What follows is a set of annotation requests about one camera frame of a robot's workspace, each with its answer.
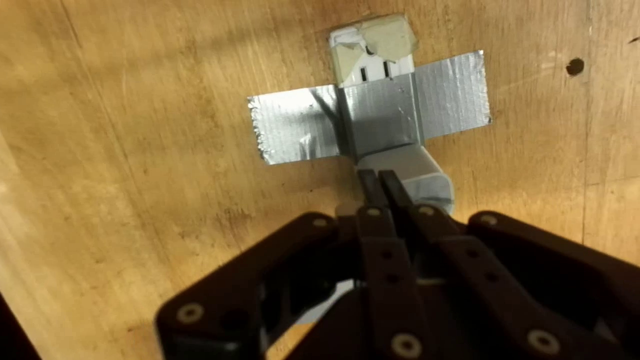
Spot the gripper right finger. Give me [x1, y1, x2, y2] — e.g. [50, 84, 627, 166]
[378, 170, 640, 360]

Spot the beige masking tape piece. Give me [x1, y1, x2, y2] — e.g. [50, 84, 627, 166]
[331, 14, 419, 87]

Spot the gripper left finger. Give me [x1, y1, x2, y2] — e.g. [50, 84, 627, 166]
[154, 169, 432, 360]

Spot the white extension cord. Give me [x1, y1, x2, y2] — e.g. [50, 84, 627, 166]
[295, 14, 456, 326]

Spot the silver duct tape strip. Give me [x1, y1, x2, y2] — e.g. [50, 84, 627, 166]
[247, 50, 493, 166]

